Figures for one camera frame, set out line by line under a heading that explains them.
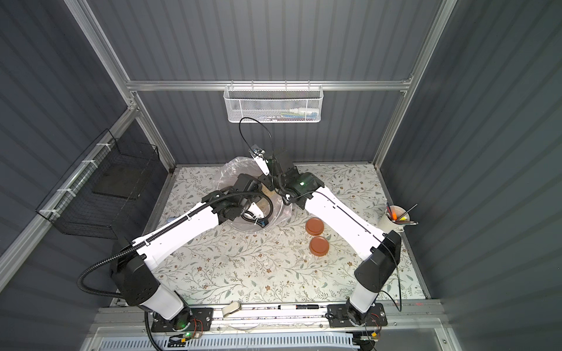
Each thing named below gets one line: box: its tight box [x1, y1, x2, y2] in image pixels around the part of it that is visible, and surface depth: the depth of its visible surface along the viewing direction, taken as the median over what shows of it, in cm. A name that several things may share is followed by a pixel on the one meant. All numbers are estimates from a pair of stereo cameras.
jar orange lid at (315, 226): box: [305, 217, 325, 237], surface depth 98 cm
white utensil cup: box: [381, 204, 411, 234], surface depth 91 cm
